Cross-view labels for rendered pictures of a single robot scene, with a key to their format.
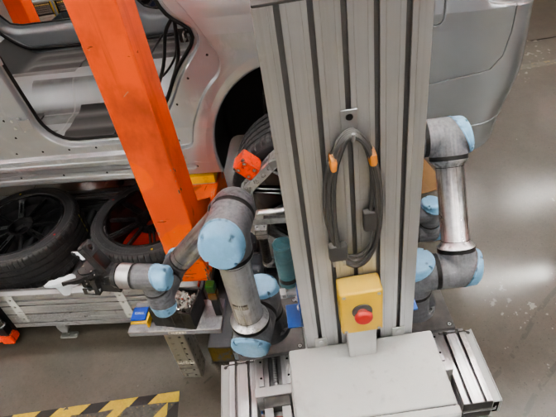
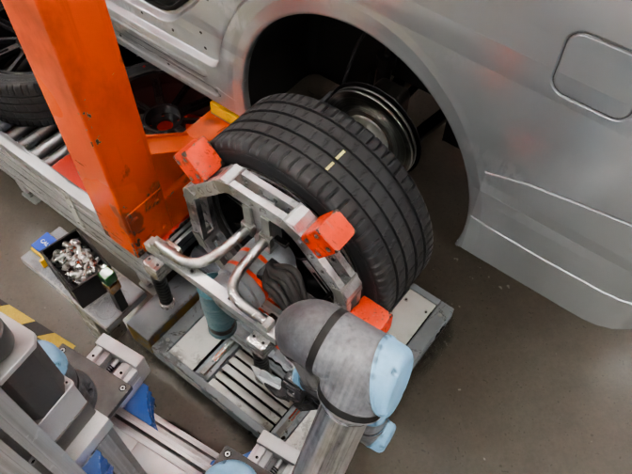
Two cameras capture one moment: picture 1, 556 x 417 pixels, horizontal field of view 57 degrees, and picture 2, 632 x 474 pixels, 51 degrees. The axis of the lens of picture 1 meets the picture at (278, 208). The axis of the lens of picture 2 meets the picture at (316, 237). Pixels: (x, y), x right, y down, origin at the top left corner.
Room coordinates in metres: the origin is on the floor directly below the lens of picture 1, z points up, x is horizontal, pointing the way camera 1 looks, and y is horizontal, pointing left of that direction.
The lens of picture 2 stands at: (0.84, -0.69, 2.32)
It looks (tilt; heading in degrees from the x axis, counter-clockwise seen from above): 55 degrees down; 29
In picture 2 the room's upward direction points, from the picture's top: straight up
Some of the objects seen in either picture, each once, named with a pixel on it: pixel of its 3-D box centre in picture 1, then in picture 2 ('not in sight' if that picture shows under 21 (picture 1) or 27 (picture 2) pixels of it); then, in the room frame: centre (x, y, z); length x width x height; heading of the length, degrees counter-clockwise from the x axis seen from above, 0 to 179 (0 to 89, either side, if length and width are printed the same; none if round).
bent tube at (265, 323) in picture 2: not in sight; (264, 272); (1.49, -0.21, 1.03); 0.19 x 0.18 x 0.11; 171
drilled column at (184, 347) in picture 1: (184, 345); (95, 305); (1.48, 0.57, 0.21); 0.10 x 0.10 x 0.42; 81
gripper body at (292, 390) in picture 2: not in sight; (309, 387); (1.35, -0.40, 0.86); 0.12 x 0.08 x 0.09; 85
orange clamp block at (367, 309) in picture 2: not in sight; (369, 322); (1.58, -0.44, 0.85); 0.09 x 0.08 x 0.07; 81
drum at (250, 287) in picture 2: not in sight; (252, 276); (1.55, -0.12, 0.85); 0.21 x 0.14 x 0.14; 171
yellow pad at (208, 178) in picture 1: (203, 172); (237, 104); (2.18, 0.35, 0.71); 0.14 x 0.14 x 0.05; 81
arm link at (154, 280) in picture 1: (151, 277); not in sight; (1.01, 0.39, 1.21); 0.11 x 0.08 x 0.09; 73
